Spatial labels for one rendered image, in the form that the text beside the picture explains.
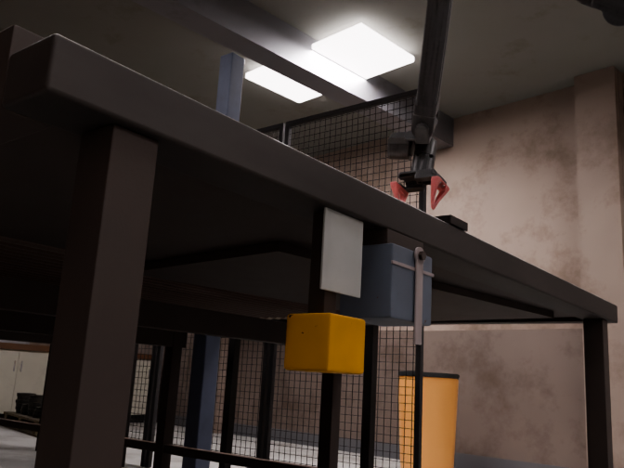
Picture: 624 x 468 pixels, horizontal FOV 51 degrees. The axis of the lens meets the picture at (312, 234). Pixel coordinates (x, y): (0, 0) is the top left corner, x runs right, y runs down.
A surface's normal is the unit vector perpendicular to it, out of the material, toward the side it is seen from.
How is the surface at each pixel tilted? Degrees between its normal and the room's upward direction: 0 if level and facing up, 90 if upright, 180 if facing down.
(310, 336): 90
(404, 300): 90
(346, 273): 90
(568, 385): 90
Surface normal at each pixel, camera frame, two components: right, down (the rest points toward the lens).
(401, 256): 0.79, -0.09
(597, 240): -0.70, -0.19
